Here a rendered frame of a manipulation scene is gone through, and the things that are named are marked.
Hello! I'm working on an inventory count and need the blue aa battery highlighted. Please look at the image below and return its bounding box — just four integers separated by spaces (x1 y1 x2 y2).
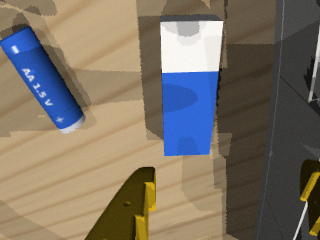
0 26 86 134

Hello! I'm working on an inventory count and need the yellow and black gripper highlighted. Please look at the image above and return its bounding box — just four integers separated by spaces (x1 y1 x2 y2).
84 159 320 240

